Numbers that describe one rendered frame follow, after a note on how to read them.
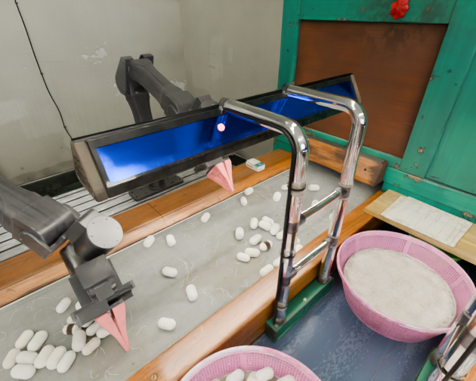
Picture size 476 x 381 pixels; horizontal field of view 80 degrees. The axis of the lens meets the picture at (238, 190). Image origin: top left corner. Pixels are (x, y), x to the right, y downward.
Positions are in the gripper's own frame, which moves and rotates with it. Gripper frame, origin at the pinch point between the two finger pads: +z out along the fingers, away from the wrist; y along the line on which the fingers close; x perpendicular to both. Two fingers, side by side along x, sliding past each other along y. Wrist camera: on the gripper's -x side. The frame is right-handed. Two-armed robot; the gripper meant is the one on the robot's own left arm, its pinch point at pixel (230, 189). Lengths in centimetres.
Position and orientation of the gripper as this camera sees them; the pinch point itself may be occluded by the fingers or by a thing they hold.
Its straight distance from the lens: 72.9
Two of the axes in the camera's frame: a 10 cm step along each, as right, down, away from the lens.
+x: -4.3, 3.7, 8.2
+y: 7.5, -3.6, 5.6
